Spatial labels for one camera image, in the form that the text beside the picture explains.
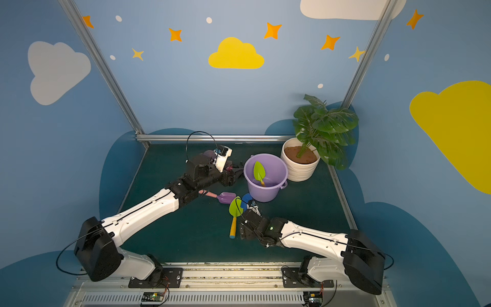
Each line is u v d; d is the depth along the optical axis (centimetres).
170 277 75
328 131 73
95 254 41
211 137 62
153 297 72
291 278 75
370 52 80
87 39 76
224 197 98
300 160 98
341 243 44
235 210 93
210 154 102
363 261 41
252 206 73
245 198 98
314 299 72
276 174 103
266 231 59
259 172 97
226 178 67
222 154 65
